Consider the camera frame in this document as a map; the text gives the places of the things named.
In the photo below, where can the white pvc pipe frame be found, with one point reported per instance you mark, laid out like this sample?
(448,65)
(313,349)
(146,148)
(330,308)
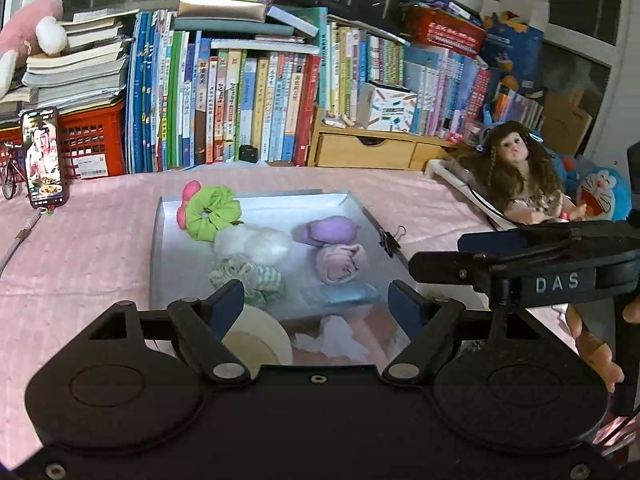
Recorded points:
(439,168)

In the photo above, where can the grey shallow tray box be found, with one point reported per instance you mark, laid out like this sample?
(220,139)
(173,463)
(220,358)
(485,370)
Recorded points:
(179,266)

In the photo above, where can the green scrunchie with pink bow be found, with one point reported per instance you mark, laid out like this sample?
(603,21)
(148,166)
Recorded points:
(207,210)

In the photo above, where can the smartphone with lit screen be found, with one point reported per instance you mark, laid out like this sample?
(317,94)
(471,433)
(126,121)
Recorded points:
(44,172)

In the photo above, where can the white fluffy plush toy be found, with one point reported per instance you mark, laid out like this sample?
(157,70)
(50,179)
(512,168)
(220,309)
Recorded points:
(259,244)

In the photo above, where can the stack of horizontal books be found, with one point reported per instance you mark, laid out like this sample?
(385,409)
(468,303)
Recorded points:
(94,64)

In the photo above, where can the white foam wrap block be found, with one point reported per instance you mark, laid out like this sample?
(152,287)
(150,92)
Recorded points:
(335,340)

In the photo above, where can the pink striped tablecloth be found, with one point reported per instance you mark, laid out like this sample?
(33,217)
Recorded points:
(96,250)

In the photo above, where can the miniature bicycle model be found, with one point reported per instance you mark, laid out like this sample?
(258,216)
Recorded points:
(12,168)

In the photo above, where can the white patterned box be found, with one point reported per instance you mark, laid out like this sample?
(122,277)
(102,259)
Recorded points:
(385,108)

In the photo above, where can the pink white plush rabbit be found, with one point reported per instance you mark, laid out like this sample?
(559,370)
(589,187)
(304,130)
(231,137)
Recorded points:
(33,30)

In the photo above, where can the purple fuzzy sock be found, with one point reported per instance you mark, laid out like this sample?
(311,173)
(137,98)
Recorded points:
(335,230)

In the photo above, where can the black binder clip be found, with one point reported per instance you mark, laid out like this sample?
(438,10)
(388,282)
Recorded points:
(390,242)

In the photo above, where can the scribbled paper cup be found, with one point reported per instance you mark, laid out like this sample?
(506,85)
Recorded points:
(258,339)

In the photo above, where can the red basket on books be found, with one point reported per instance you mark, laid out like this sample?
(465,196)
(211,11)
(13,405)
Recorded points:
(427,26)

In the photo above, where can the blue cardboard box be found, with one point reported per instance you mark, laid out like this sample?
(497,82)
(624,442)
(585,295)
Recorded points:
(511,47)

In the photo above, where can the green checkered cloth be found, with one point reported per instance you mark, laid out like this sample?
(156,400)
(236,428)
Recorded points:
(262,284)

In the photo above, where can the person's right hand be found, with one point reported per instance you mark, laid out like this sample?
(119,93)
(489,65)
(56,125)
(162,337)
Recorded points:
(595,344)

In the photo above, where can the right row of books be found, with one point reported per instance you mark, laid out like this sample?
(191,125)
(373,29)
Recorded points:
(455,94)

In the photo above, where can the blue tissue packet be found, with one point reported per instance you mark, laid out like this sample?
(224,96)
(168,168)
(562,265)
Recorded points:
(352,294)

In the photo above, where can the red plastic crate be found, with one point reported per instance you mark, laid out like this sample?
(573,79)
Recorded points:
(90,142)

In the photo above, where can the pale pink knit sock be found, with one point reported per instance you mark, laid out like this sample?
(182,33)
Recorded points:
(338,264)

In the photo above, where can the small black box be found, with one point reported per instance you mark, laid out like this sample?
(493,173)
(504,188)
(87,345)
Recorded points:
(248,153)

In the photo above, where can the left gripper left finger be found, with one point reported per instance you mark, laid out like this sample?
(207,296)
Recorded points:
(200,328)

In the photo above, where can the brown haired doll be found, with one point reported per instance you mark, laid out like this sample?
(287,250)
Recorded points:
(515,173)

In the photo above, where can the row of upright books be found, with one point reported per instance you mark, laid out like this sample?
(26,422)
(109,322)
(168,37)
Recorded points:
(199,88)

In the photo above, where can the wooden drawer organizer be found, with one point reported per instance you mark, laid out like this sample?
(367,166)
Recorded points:
(334,145)

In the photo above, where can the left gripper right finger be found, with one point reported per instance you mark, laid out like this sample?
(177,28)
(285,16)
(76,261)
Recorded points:
(429,324)

